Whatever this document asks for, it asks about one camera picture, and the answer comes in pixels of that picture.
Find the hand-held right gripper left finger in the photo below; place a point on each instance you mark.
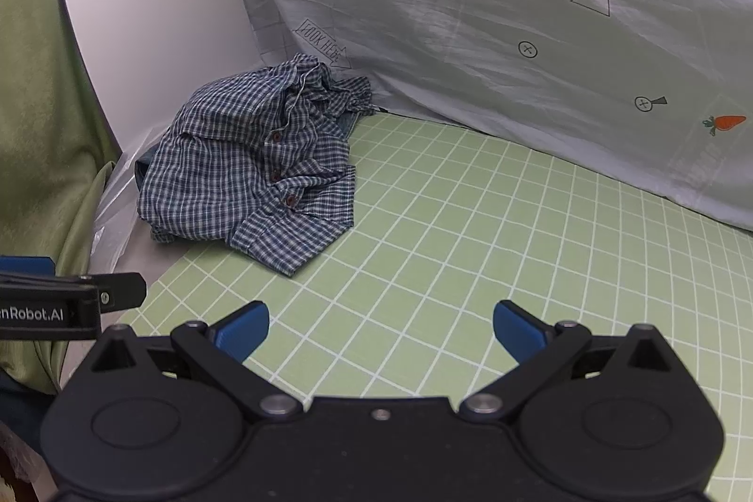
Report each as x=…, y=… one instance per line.
x=242, y=330

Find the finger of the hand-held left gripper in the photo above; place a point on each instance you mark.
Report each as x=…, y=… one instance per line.
x=120, y=290

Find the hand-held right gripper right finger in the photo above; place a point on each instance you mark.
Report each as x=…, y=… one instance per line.
x=519, y=330

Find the blue plaid shirt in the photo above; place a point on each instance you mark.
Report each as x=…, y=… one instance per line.
x=247, y=166

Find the green grid mat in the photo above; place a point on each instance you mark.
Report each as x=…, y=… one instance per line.
x=470, y=243

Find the green cloth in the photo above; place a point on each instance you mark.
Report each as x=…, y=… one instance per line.
x=35, y=125

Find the grey printed bedsheet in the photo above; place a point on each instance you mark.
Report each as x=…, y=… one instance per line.
x=470, y=66

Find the white board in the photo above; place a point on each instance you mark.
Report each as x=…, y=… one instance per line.
x=147, y=7

